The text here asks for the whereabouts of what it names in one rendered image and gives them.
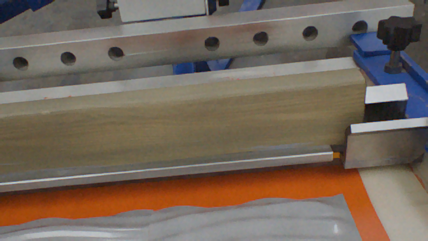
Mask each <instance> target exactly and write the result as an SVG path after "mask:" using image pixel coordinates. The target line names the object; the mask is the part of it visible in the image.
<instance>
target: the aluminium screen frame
mask: <svg viewBox="0 0 428 241"><path fill-rule="evenodd" d="M350 68H357V69H358V70H359V71H360V72H361V74H362V75H363V77H365V79H366V82H367V87H374V86H375V84H374V83H373V82H372V80H371V79H370V78H369V77H368V75H367V74H366V72H365V71H363V69H362V68H361V67H360V66H359V64H358V62H357V61H356V60H355V58H354V57H341V58H334V59H322V60H315V61H309V62H297V63H290V64H277V65H270V66H258V67H251V68H239V69H227V70H220V71H207V72H200V73H188V74H181V75H169V76H162V77H150V78H137V79H130V80H117V81H111V82H98V83H92V84H86V85H73V86H67V87H54V88H47V89H35V90H28V91H15V92H2V93H0V103H13V102H20V101H33V100H40V99H52V98H65V97H72V96H84V95H91V94H104V93H111V92H124V91H136V90H143V89H156V88H162V87H175V86H182V85H195V84H207V83H214V82H220V81H227V80H240V79H246V78H259V77H271V76H278V75H291V74H298V73H311V72H318V71H330V70H337V69H350ZM407 164H408V166H409V167H410V168H411V171H412V172H413V174H414V175H415V176H416V178H417V179H418V180H419V182H420V183H421V185H422V186H423V188H424V190H425V191H426V193H427V194H428V154H427V153H426V151H425V153H424V158H423V161H422V162H419V163H407Z"/></svg>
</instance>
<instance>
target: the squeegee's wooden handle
mask: <svg viewBox="0 0 428 241"><path fill-rule="evenodd" d="M366 94H367V82H366V79H365V77H363V75H362V74H361V72H360V71H359V70H358V69H357V68H350V69H337V70H330V71H318V72H311V73H298V74H291V75H278V76H271V77H259V78H246V79H240V80H227V81H220V82H214V83H207V84H195V85H182V86H175V87H162V88H156V89H143V90H136V91H124V92H111V93H104V94H91V95H84V96H72V97H65V98H52V99H40V100H33V101H20V102H13V103H0V176H4V175H18V174H25V173H39V172H52V171H53V170H67V169H74V168H88V167H95V166H109V165H116V164H129V163H144V162H151V161H163V160H172V159H185V158H193V157H206V156H219V155H227V154H240V153H241V152H254V151H262V150H275V149H289V148H296V147H309V146H317V145H330V146H331V148H332V150H333V153H334V152H343V147H344V139H345V129H346V128H347V127H348V126H349V125H351V124H360V123H363V120H364V108H365V101H366Z"/></svg>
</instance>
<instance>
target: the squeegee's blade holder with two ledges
mask: <svg viewBox="0 0 428 241"><path fill-rule="evenodd" d="M332 160H333V150H332V148H331V146H330V145H317V146H309V147H296V148H289V149H275V150H262V151H254V152H241V153H240V154H227V155H219V156H206V157H193V158H185V159H172V160H163V161H151V162H144V163H129V164H116V165H109V166H95V167H88V168H74V169H67V170H53V171H52V172H39V173H25V174H18V175H4V176H0V193H1V192H8V191H22V190H30V189H37V188H45V187H58V186H72V185H79V184H93V183H102V182H114V181H123V180H136V179H150V178H157V177H171V176H172V175H185V174H193V173H206V172H221V171H227V170H242V169H249V168H263V167H270V166H284V165H292V164H306V163H319V162H327V161H332Z"/></svg>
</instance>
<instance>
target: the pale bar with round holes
mask: <svg viewBox="0 0 428 241"><path fill-rule="evenodd" d="M414 7H415V5H414V4H413V3H411V2H410V1H408V0H344V1H338V2H331V3H320V4H308V5H302V6H290V7H283V8H271V9H265V10H253V11H242V12H234V13H223V14H217V15H210V16H204V17H193V18H181V19H174V20H162V21H156V22H144V23H137V24H126V25H119V26H108V27H96V28H89V29H77V30H71V31H59V32H52V33H40V34H29V35H22V36H10V37H4V38H0V82H4V81H11V80H23V79H30V78H42V77H55V76H62V75H74V74H81V73H93V72H100V71H112V70H119V69H131V68H144V67H151V66H163V65H170V64H181V63H188V62H201V61H214V60H220V59H232V58H233V57H245V56H251V55H264V54H276V53H284V52H295V51H302V50H314V49H321V48H334V47H346V46H353V45H354V44H353V43H352V41H351V40H350V35H351V34H360V33H373V32H377V28H378V21H379V20H383V19H388V18H389V17H390V16H398V17H412V16H413V12H414ZM258 31H261V32H260V33H256V32H258ZM209 37H215V38H213V39H211V38H209Z"/></svg>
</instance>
